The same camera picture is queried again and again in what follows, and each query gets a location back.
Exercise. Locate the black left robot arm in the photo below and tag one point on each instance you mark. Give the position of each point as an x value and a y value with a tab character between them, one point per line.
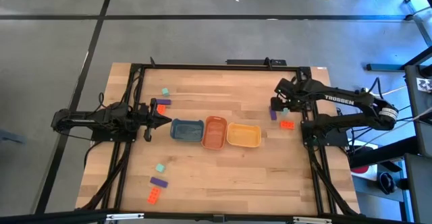
84	117

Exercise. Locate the teal cube block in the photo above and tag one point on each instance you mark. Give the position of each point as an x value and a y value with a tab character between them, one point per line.
285	111
165	92
160	168

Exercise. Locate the orange plastic bin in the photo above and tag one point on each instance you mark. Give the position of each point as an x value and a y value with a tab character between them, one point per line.
214	133

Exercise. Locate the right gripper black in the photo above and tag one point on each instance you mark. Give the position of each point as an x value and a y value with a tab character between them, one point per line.
287	88

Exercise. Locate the red round object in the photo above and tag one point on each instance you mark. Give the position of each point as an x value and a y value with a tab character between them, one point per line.
359	169

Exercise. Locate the black flat bar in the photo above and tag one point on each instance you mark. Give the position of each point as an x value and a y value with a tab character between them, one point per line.
249	62

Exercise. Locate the black aluminium table frame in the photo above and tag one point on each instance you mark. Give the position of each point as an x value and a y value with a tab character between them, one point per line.
219	66

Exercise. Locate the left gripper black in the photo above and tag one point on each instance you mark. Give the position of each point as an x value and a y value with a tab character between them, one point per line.
150	116

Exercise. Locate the purple rectangular block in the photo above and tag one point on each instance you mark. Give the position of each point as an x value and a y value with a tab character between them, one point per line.
273	116
164	102
159	182

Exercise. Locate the silver metal bracket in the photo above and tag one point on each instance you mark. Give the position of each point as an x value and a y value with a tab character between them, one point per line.
125	216
312	220

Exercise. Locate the blue-grey chair leg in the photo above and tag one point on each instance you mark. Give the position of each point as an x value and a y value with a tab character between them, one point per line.
10	136

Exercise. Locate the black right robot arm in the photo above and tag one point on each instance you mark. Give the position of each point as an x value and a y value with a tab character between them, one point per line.
337	99

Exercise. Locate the blue plastic bin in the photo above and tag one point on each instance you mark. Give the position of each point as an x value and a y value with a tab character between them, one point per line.
186	130

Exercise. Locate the black white fiducial marker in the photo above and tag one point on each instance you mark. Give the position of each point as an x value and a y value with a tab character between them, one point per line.
424	84

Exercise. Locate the orange toy brick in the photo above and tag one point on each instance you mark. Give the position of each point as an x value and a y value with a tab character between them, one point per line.
161	109
287	125
154	195

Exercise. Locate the grey metal stand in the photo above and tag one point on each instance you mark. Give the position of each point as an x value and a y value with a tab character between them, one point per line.
422	25

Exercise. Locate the yellow plastic bin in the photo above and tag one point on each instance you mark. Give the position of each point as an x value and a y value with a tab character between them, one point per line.
243	135

